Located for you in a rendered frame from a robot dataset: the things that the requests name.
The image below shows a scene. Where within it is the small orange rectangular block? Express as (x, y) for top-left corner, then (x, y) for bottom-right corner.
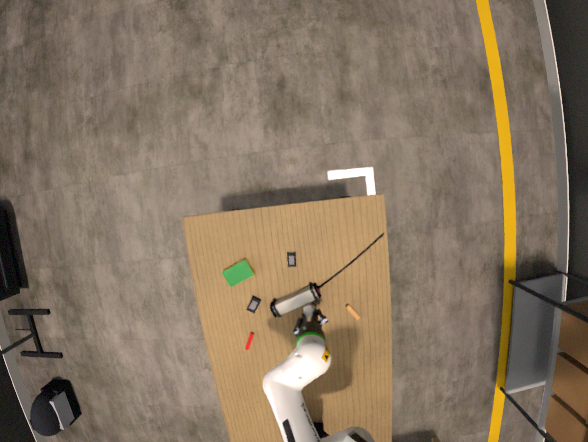
(345, 304), (360, 320)

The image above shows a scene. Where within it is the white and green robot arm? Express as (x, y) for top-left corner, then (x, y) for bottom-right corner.
(263, 325), (375, 442)

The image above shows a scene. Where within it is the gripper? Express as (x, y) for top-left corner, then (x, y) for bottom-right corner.
(293, 304), (328, 336)

